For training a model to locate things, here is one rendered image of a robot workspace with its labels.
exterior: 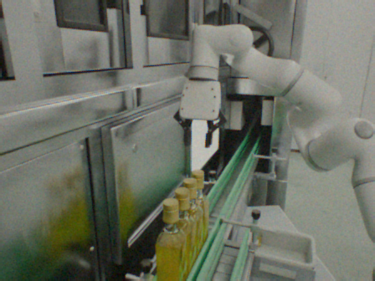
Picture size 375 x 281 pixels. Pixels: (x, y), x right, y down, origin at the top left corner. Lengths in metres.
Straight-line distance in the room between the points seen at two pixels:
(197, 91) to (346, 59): 3.78
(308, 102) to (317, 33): 3.66
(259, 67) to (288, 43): 0.84
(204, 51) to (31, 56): 0.39
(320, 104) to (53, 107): 0.57
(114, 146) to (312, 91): 0.47
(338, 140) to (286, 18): 1.04
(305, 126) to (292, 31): 0.92
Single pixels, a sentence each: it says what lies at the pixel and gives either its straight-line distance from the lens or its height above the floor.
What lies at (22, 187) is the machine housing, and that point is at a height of 1.27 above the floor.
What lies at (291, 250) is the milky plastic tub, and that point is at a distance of 1.21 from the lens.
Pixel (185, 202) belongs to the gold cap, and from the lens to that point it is 0.68.
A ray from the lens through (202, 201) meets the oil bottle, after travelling 0.80.
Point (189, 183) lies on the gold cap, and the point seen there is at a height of 1.16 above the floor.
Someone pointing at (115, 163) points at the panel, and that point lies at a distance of 0.65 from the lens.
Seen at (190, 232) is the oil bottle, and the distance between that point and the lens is 0.71.
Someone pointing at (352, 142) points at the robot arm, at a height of 1.28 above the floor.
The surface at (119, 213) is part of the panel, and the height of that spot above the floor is 1.12.
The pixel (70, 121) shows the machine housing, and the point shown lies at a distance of 0.54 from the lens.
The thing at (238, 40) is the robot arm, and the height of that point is 1.50.
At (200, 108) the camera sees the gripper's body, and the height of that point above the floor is 1.34.
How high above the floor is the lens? 1.47
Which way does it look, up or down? 17 degrees down
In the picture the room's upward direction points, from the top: straight up
